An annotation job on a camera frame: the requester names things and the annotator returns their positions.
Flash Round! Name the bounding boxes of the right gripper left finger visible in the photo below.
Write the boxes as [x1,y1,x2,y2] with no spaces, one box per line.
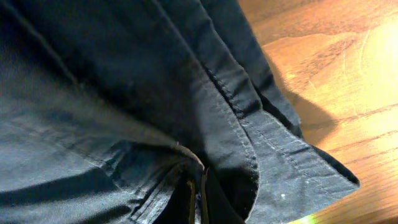
[154,175,195,224]

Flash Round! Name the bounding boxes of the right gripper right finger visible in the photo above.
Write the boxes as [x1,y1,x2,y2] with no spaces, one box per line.
[200,169,245,224]

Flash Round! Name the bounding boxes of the navy blue shorts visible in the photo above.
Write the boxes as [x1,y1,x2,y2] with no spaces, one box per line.
[1,0,360,223]

